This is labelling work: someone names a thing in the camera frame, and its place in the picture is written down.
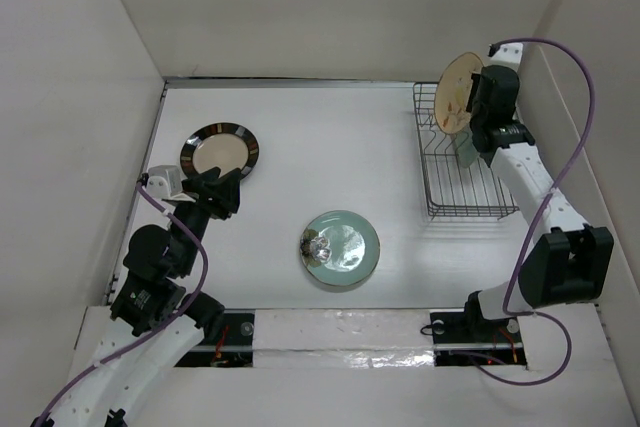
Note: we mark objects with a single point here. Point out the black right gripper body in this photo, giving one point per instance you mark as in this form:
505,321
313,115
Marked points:
476,118

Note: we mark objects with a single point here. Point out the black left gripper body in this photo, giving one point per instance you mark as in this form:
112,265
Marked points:
213,204

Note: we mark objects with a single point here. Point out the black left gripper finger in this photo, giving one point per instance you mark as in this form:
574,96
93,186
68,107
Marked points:
211,178
231,183

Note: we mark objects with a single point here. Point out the beige bird pattern plate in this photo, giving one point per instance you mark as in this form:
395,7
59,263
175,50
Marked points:
453,92

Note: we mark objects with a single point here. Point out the teal rectangular divided plate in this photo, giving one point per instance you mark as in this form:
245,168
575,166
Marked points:
466,152

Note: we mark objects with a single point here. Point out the teal round flower plate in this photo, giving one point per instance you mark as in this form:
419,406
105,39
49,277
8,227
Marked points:
340,249

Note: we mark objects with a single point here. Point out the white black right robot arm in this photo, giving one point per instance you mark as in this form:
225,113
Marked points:
355,149

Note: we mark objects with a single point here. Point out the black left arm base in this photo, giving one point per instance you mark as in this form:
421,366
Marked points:
232,347

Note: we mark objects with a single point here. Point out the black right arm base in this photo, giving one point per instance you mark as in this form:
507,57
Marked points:
457,344

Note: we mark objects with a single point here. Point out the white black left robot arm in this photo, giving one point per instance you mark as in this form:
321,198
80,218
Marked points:
161,312

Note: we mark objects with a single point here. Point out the black striped rim plate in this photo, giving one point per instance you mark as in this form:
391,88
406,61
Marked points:
222,145

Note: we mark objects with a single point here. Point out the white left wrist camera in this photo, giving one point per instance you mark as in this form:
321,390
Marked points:
163,182

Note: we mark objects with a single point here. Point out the black wire dish rack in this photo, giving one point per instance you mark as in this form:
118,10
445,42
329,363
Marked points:
452,191

